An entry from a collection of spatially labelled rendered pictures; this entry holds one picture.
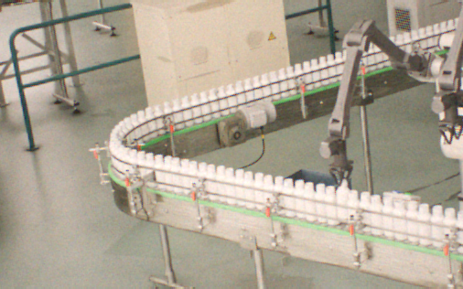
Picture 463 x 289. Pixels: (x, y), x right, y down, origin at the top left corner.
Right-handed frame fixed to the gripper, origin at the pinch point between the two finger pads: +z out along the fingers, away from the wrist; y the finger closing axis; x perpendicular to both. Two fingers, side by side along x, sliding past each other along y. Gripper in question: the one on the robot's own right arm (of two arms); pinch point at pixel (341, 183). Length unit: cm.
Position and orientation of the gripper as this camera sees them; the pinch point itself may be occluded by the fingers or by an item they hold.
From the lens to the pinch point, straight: 477.2
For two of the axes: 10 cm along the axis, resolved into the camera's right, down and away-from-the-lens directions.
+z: 0.9, 9.5, 3.1
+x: 7.6, 1.3, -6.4
